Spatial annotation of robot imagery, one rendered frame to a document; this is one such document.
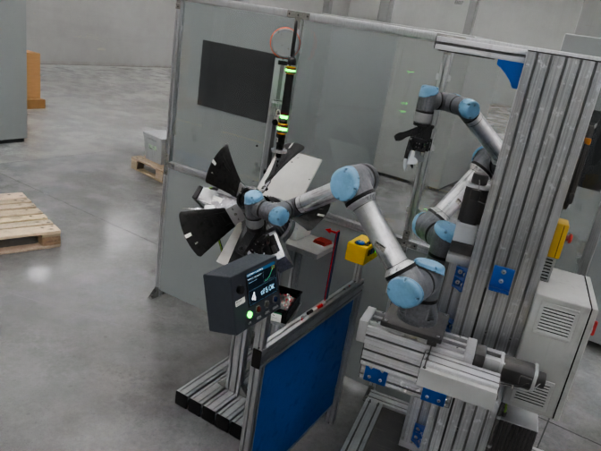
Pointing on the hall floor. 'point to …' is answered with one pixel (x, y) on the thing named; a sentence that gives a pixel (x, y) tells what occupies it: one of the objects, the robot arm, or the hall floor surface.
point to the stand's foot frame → (215, 398)
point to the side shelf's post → (294, 270)
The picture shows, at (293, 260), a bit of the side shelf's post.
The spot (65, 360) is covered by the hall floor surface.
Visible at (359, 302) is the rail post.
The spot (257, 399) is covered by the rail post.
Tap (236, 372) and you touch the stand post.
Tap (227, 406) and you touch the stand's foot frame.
